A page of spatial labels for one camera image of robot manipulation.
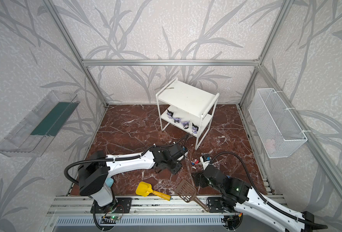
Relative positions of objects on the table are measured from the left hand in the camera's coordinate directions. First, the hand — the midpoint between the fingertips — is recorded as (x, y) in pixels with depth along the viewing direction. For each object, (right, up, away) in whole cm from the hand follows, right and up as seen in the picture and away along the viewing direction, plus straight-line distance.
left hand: (180, 163), depth 82 cm
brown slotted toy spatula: (+3, -14, -4) cm, 15 cm away
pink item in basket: (+46, +13, -10) cm, 49 cm away
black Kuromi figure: (+8, +20, -2) cm, 22 cm away
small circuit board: (-34, -23, -12) cm, 43 cm away
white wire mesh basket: (+42, +20, -22) cm, 52 cm away
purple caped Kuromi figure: (+3, +23, 0) cm, 23 cm away
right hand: (+9, -1, -5) cm, 10 cm away
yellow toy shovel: (-20, -13, -4) cm, 24 cm away
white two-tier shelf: (+4, +32, -7) cm, 33 cm away
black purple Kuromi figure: (-7, +28, +6) cm, 30 cm away
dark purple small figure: (-2, +25, +4) cm, 26 cm away
